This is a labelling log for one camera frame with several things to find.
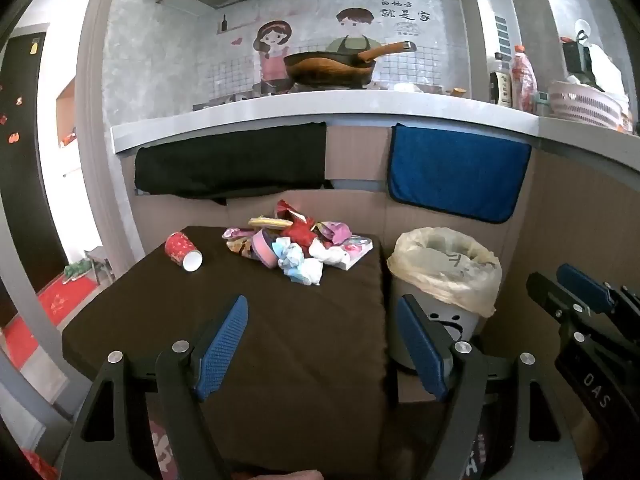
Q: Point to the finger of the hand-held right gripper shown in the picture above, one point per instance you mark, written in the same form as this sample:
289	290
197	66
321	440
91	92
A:
555	300
585	282

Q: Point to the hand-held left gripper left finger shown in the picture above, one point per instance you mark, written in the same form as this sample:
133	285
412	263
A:
225	345

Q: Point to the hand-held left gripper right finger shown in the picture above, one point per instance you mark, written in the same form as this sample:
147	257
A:
422	355

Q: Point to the white trash bin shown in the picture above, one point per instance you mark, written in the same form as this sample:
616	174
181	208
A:
450	325

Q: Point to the trash bin with plastic bag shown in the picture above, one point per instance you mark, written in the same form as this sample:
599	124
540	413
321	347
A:
475	290

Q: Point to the yellow snack packet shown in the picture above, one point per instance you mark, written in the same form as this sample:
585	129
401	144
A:
240	247

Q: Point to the pink striped packet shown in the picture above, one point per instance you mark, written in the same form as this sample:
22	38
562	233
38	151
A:
262	247

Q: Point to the red paper cup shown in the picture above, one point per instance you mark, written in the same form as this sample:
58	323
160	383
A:
180	250

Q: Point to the blue white tissue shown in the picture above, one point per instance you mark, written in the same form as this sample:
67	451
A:
300	267

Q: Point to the pink box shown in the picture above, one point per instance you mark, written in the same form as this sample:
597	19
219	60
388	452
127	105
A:
360	251

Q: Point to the round gold-rimmed foil board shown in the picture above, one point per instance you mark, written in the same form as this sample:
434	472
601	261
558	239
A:
270	222

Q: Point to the red foil wrapper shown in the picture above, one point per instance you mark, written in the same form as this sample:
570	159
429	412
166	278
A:
287	208

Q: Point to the pink purple foil wrapper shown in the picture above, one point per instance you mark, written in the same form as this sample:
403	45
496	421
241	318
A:
335	232

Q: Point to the brown tablecloth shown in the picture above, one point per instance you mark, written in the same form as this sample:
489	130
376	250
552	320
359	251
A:
300	360

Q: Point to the small grey stool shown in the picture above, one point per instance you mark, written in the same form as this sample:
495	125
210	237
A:
100	265

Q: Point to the blue towel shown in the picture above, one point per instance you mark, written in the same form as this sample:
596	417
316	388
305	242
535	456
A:
455	175

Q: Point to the red floor mat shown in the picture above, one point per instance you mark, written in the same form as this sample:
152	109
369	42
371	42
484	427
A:
17	342
67	300

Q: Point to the pink plastic basket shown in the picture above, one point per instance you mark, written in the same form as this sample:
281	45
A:
585	105

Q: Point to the small green container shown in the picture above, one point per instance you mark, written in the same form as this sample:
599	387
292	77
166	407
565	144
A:
541	104

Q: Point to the black cloth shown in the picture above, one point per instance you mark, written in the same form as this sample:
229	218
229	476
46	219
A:
230	160

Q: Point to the dark sauce bottle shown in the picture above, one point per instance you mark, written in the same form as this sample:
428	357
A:
500	87

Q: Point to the red-capped plastic bottle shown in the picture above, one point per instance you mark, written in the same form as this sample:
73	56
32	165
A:
522	77

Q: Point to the white plastic bag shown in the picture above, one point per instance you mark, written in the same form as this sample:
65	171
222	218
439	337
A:
607	67

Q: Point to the orange jar lid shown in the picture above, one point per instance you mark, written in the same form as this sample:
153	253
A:
460	92

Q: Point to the white kitchen counter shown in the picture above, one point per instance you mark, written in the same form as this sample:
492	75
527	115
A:
350	105

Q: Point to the black door with magnets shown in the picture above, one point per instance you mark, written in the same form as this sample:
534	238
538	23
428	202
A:
27	160

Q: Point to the white wall vent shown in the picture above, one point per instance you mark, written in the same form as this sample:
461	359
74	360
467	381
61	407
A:
502	32

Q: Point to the cartoon couple wall sticker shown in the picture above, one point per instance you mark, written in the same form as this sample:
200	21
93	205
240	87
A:
272	40

